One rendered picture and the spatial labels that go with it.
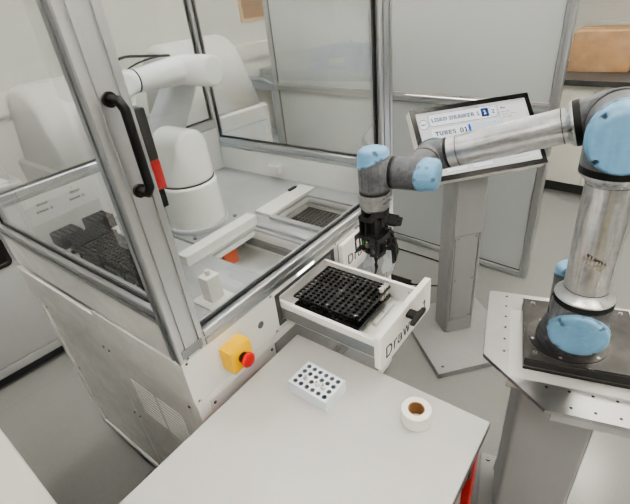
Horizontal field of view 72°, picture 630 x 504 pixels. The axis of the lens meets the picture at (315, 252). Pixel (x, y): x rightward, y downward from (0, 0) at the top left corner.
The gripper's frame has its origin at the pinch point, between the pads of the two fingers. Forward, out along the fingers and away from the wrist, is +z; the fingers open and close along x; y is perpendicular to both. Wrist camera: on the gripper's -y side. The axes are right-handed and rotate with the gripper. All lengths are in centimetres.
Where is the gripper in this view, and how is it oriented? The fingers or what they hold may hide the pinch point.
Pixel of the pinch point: (382, 270)
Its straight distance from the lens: 121.7
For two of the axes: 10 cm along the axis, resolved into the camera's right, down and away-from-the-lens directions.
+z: 1.2, 8.5, 5.1
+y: -6.0, 4.7, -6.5
